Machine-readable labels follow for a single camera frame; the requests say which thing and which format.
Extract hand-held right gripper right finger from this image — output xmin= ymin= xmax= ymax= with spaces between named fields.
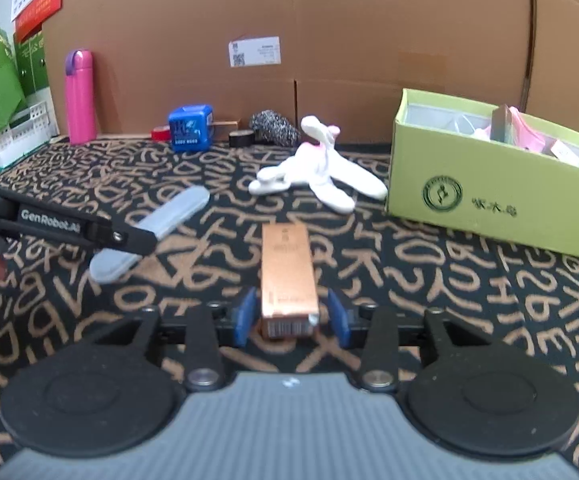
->
xmin=326 ymin=289 xmax=493 ymax=394

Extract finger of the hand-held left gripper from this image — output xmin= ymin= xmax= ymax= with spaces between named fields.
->
xmin=92 ymin=221 xmax=159 ymax=256

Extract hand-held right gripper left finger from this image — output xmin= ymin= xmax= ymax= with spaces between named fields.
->
xmin=94 ymin=287 xmax=259 ymax=393

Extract grey blue oblong case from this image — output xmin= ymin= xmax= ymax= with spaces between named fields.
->
xmin=89 ymin=185 xmax=210 ymax=285

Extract copper coloured carton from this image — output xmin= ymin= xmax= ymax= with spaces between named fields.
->
xmin=259 ymin=223 xmax=319 ymax=339

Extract green cardboard box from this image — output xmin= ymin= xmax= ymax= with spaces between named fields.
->
xmin=384 ymin=88 xmax=579 ymax=263

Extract olive grey small carton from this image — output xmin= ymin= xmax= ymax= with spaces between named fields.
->
xmin=491 ymin=105 xmax=513 ymax=144

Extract white plastic basket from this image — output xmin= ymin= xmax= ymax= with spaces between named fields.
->
xmin=0 ymin=100 xmax=60 ymax=168

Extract black letter-patterned mat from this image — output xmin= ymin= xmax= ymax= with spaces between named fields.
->
xmin=0 ymin=137 xmax=579 ymax=480

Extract pink bottle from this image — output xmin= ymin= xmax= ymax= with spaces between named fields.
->
xmin=64 ymin=50 xmax=97 ymax=145

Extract blue cube box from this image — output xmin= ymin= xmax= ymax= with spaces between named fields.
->
xmin=168 ymin=105 xmax=214 ymax=153

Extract white pink sock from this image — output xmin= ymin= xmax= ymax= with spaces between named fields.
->
xmin=309 ymin=152 xmax=389 ymax=214

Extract white plush toy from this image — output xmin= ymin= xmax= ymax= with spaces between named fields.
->
xmin=248 ymin=116 xmax=343 ymax=196

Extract green white carton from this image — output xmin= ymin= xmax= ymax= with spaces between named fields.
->
xmin=13 ymin=22 xmax=52 ymax=100

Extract dark steel wool scrubber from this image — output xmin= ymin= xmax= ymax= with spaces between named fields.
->
xmin=249 ymin=109 xmax=301 ymax=148

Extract white shipping label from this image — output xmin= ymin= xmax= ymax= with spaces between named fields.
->
xmin=228 ymin=36 xmax=281 ymax=67

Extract pink packet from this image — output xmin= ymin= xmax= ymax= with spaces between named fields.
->
xmin=509 ymin=107 xmax=546 ymax=152

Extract small white carton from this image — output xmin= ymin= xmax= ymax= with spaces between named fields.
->
xmin=549 ymin=140 xmax=579 ymax=167

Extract large brown cardboard box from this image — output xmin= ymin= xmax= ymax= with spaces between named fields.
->
xmin=42 ymin=0 xmax=579 ymax=161

